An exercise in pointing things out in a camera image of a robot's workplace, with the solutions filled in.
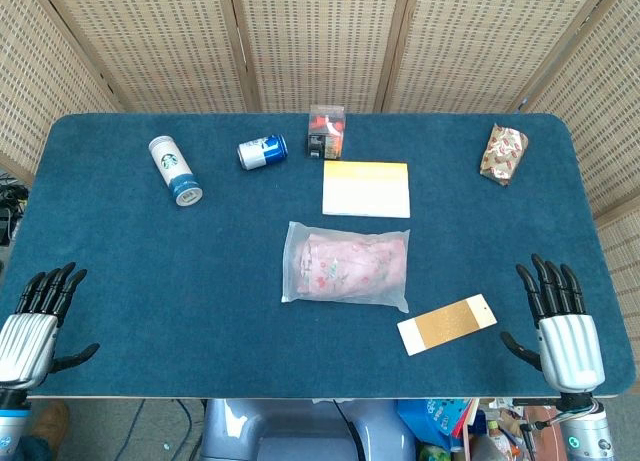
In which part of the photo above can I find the blue silver drink can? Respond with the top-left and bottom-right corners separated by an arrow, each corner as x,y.
236,133 -> 290,171

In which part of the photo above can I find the grey-blue robot torso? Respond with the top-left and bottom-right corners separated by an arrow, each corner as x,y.
199,398 -> 417,461

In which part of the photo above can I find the gold white card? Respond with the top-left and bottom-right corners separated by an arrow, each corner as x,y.
396,293 -> 499,357

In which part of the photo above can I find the blue felt table cover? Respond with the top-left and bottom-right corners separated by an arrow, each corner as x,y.
0,111 -> 639,400

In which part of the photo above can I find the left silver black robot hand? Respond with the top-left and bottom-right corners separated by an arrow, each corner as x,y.
0,261 -> 101,390

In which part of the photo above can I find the clear plastic bag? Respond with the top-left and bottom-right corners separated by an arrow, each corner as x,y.
280,220 -> 411,315

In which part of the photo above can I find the brown shoe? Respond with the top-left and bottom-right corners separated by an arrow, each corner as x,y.
27,399 -> 71,452

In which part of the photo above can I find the yellow white booklet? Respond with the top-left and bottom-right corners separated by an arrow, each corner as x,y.
321,160 -> 412,219

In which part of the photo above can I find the pink floral cloth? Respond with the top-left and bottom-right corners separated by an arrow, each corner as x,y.
294,233 -> 405,302

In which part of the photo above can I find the black cable bundle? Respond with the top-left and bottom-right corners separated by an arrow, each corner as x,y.
0,170 -> 29,247

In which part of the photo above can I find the black torso cable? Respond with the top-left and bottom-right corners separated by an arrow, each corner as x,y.
333,400 -> 362,461

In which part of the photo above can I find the clear box with red-black item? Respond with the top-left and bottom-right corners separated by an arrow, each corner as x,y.
304,104 -> 349,161

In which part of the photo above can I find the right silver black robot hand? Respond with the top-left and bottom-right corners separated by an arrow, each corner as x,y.
499,253 -> 606,395

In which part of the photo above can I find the gold red snack wrapper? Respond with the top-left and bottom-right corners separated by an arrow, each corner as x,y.
479,122 -> 530,187

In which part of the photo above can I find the woven folding screen panel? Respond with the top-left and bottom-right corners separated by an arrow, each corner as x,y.
227,0 -> 416,115
519,0 -> 640,362
37,0 -> 256,115
0,0 -> 124,182
382,0 -> 619,115

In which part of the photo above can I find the white Starbucks drink can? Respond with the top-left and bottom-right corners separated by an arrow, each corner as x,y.
147,135 -> 204,208

